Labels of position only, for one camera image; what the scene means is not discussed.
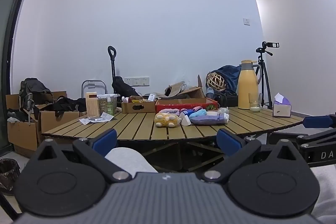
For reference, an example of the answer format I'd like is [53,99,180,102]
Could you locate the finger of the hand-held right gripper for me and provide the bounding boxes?
[302,114,336,130]
[269,129,336,148]

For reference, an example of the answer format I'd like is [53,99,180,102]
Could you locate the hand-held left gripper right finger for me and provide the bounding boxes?
[203,129,302,183]

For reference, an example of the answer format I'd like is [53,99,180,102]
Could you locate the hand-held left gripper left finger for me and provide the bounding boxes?
[31,129,132,183]

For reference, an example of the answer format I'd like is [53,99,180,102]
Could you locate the purple fuzzy cloth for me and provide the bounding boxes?
[189,115,229,125]

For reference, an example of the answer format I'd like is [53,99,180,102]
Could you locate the red cardboard box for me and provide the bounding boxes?
[155,98,219,114]

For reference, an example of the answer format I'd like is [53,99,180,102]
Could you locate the yellow plush toy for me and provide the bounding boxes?
[154,112,181,128]

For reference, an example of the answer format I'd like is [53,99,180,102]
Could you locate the pile of white paper packets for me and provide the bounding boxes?
[79,112,117,124]

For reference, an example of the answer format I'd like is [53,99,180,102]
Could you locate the person's left leg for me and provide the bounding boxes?
[104,147,159,180]

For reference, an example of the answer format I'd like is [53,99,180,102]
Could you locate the person's leg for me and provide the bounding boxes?
[310,165,336,224]
[104,147,159,180]

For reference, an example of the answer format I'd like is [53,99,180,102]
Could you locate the wooden box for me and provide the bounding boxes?
[85,92,100,119]

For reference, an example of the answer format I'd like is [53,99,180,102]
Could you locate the clear container with white lid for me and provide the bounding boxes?
[98,94,117,115]

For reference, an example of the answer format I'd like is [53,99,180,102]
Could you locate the person's right leg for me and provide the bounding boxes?
[310,165,336,224]

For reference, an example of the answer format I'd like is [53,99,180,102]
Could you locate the purple tissue box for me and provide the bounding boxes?
[272,93,292,118]

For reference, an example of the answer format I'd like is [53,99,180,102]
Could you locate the light blue cloth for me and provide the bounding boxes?
[189,111,208,119]

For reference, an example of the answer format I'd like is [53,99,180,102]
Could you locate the black bag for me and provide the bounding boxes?
[214,91,239,107]

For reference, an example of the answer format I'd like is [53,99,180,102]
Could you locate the small brown cardboard box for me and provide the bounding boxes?
[121,97,156,114]

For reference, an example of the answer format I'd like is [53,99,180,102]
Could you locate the glass cup with candle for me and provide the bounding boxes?
[248,93,262,112]

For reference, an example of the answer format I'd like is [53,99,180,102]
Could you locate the black clothing pile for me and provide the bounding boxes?
[43,96,87,112]

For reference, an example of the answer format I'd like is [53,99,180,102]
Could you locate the open brown cardboard boxes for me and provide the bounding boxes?
[181,74,206,99]

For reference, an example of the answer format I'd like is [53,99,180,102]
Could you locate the yellow thermos jug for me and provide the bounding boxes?
[238,59,262,110]

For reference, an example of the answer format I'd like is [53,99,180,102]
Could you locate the wicker ball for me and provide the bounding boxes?
[206,72,227,92]

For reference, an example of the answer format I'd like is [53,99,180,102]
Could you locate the pink fuzzy cloth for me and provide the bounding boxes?
[160,108,180,116]

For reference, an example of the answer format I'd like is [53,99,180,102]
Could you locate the dark blue cloth bag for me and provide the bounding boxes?
[210,65,244,93]

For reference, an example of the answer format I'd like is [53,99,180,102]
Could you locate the large brown cardboard box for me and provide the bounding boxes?
[5,94,40,151]

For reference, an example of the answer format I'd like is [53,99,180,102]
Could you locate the grey black backpack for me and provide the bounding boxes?
[19,78,54,122]

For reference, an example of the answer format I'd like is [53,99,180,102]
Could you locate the dark waste basket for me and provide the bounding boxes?
[0,158,21,197]

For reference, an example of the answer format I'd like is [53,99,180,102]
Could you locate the black metal rod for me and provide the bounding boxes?
[0,192,15,220]

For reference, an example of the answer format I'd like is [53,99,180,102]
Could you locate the brown cardboard box with handle hole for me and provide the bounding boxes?
[37,104,80,135]

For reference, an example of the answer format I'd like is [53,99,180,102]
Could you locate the grey folding stool frame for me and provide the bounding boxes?
[81,80,107,99]

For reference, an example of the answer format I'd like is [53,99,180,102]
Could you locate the black trolley with handle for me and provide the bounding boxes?
[108,46,137,98]

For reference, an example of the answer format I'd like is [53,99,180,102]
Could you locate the row of wall outlets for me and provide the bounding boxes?
[124,77,150,86]

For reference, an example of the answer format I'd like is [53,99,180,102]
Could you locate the black tripod with camera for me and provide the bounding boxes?
[256,41,280,109]

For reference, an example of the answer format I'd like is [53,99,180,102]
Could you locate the glass door with dark frame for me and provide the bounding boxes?
[0,0,36,159]

